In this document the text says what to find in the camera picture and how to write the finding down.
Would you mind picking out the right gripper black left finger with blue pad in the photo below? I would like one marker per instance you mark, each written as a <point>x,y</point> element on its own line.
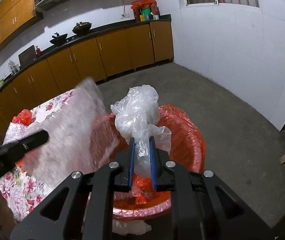
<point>81,206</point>

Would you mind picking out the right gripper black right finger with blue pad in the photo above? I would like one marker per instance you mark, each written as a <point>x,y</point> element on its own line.
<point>202,205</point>

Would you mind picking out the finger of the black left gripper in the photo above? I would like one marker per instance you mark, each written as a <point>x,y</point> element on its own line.
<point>13,152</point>

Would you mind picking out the red plastic bag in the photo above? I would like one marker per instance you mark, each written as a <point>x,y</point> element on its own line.
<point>24,117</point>
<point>142,190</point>

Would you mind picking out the clear plastic bag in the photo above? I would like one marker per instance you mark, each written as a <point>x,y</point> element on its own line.
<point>137,116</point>

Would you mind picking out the red lined trash basket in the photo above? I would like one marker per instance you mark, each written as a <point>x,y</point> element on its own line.
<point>187,148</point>

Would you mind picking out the lower orange kitchen cabinets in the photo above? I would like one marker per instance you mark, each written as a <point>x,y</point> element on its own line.
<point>106,52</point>

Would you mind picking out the floral tablecloth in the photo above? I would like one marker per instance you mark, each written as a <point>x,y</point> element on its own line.
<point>82,137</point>

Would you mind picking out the black wok left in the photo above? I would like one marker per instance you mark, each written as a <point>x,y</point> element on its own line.
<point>58,39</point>

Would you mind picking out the black wok with lid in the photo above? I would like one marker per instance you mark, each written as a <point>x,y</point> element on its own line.
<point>82,28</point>

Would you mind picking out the green cup on counter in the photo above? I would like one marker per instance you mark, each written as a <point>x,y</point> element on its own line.
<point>147,14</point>

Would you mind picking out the red bag on counter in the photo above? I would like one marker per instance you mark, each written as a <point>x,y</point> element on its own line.
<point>137,7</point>

